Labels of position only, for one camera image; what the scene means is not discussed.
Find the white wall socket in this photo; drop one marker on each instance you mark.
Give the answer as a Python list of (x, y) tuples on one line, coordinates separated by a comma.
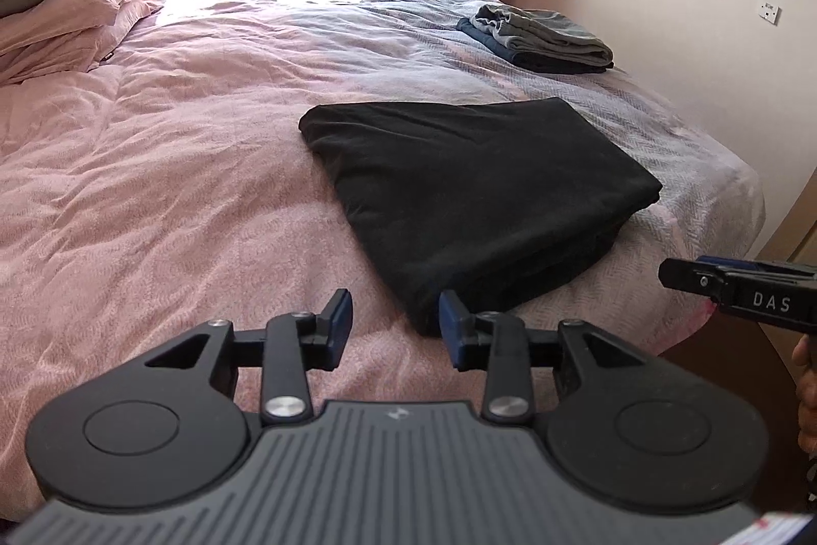
[(770, 13)]

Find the pink grey duvet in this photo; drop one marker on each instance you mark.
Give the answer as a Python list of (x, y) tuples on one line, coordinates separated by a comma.
[(171, 185)]

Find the person's right hand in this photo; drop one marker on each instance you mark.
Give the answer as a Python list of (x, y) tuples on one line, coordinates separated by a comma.
[(806, 390)]

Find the black garment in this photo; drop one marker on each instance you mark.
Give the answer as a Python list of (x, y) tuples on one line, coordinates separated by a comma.
[(500, 203)]

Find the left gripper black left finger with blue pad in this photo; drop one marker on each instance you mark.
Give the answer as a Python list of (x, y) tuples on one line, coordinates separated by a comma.
[(175, 421)]

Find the lower pink pillow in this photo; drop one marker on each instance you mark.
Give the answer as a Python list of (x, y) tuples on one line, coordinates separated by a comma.
[(75, 52)]

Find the pink pillow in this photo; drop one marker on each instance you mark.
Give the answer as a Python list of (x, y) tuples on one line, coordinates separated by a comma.
[(56, 18), (75, 52)]

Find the grey garment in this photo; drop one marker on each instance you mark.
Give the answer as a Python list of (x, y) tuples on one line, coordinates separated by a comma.
[(542, 30)]

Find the dark blue garment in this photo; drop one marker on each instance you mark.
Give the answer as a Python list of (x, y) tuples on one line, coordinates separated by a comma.
[(527, 59)]

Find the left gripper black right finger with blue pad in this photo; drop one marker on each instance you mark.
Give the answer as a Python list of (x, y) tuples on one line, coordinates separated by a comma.
[(627, 427)]

